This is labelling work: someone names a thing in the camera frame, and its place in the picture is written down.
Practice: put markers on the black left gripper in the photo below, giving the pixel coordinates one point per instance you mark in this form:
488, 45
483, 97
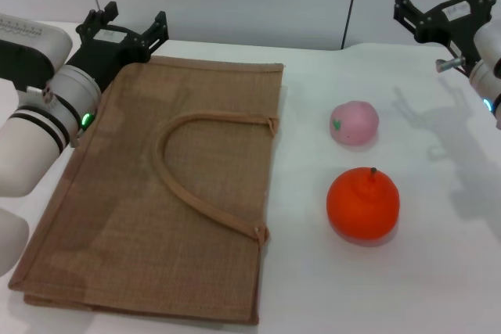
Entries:
102, 52

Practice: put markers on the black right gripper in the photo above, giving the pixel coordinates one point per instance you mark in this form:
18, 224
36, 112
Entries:
450, 21

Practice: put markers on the pink toy peach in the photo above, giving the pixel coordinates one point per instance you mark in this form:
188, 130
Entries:
356, 124

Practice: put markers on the brown jute handbag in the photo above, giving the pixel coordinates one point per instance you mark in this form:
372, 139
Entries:
137, 193

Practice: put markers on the orange toy fruit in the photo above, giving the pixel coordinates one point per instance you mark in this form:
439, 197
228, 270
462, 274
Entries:
360, 209

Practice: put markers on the silver bolt on right gripper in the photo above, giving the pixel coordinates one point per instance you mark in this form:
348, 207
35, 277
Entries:
450, 63

